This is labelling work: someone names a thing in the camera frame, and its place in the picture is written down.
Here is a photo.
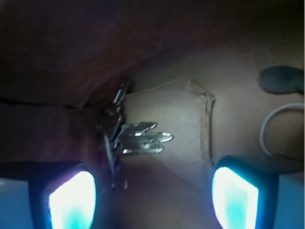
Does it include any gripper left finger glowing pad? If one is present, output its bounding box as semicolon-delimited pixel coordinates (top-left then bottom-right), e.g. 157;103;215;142
0;163;96;229

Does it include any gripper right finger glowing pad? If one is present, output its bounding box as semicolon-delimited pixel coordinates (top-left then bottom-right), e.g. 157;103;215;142
212;155;305;229

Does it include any silver keys bunch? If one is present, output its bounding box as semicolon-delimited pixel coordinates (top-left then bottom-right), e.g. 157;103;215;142
95;76;174;189

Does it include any grey plush bunny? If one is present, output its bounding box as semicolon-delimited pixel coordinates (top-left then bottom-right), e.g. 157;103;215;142
258;65;305;94

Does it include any brown paper bag bin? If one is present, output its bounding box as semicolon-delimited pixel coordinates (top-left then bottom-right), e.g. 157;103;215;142
0;0;305;229

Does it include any white hair tie ring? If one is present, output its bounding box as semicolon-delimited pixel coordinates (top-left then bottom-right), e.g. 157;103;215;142
259;102;305;156

